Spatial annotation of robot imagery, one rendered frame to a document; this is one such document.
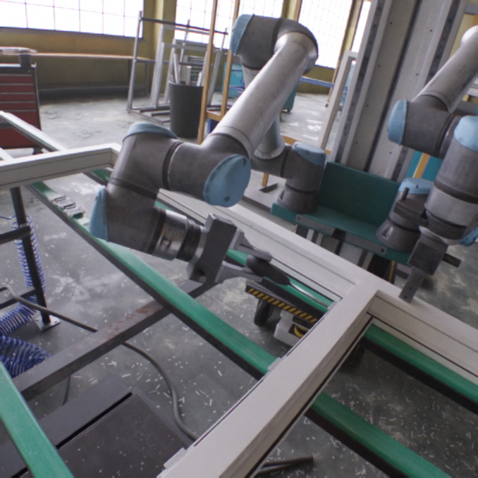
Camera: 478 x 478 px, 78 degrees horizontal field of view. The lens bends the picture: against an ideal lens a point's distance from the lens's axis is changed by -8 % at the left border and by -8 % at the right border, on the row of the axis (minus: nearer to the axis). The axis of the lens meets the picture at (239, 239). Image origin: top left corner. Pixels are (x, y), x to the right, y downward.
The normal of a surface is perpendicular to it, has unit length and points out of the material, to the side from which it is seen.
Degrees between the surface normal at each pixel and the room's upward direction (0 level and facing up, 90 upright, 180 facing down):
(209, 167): 49
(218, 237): 76
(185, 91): 94
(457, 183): 90
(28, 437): 0
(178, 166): 65
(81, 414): 0
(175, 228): 43
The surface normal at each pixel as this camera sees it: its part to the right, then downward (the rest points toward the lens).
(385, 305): -0.65, 0.32
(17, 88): 0.49, 0.51
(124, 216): 0.34, 0.07
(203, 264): 0.28, 0.31
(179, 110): -0.26, 0.53
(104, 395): 0.15, -0.84
